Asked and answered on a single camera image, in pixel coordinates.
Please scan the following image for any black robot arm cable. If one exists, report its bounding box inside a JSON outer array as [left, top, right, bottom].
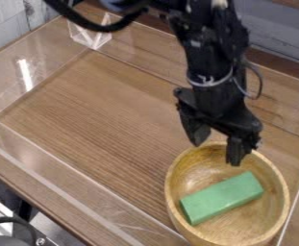
[[42, 0, 150, 34]]

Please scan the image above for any green rectangular block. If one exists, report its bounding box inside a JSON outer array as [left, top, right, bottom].
[[179, 171, 265, 226]]

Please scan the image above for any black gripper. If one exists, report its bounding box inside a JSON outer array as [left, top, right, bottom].
[[174, 76, 263, 166]]

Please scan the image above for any black cable bottom left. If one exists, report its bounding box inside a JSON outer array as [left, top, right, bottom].
[[0, 216, 39, 246]]

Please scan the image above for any brown wooden bowl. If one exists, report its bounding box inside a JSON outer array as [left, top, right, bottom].
[[165, 142, 290, 246]]

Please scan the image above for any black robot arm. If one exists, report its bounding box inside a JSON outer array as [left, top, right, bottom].
[[150, 0, 262, 166]]

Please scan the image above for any clear acrylic corner bracket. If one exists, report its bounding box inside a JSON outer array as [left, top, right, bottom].
[[68, 21, 113, 50]]

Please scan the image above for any clear acrylic tray wall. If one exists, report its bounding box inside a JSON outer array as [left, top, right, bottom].
[[0, 122, 187, 246]]

